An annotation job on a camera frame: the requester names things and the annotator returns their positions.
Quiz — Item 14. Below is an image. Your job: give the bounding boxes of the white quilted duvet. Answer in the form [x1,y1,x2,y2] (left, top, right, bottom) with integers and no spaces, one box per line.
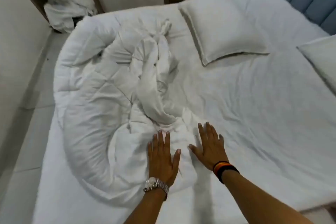
[53,11,201,207]

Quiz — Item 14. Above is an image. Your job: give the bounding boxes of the person's right forearm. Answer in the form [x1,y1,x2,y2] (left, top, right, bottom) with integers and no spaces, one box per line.
[223,170,314,224]

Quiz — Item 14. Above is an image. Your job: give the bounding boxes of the person's right hand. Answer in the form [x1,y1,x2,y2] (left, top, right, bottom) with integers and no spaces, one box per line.
[188,122,229,171]

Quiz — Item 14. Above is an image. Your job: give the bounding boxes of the white pillow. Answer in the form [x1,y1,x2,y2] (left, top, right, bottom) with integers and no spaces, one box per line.
[296,34,336,95]
[178,0,270,66]

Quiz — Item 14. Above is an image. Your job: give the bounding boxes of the person's left forearm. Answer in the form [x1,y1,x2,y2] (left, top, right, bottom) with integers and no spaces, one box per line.
[123,188,167,224]

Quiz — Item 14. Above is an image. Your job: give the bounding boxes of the person's left hand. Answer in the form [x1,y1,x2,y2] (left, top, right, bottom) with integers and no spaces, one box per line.
[148,130,182,187]

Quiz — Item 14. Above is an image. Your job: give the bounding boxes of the bed with white sheet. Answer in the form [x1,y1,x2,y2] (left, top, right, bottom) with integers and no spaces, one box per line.
[32,0,336,224]

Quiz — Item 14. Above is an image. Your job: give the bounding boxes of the black and orange wristbands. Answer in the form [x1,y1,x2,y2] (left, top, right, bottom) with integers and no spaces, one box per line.
[212,161,240,184]

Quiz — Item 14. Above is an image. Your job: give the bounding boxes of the twisted white duvet cover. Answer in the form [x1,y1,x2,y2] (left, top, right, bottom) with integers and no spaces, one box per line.
[127,19,185,134]

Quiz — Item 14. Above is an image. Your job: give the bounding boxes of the pile of white linen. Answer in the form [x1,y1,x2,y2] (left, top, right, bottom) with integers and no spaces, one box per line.
[43,0,98,33]

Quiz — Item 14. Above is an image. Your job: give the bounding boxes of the silver wristwatch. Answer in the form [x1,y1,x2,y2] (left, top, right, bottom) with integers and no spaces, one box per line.
[143,177,169,201]

